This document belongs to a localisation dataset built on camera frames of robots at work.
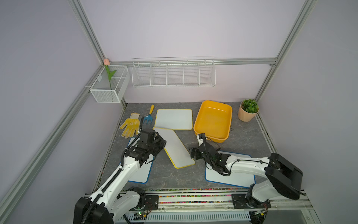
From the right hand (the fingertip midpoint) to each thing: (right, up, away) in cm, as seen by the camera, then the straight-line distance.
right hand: (194, 145), depth 85 cm
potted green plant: (+41, +23, +15) cm, 49 cm away
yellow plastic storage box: (+18, +16, +26) cm, 35 cm away
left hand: (-16, +4, -6) cm, 17 cm away
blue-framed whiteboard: (-31, -18, -3) cm, 36 cm away
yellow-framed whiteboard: (-10, -8, +9) cm, 16 cm away
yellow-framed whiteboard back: (-13, +15, +27) cm, 34 cm away
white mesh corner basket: (-53, +38, +4) cm, 66 cm away
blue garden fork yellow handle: (-34, +18, +27) cm, 47 cm away
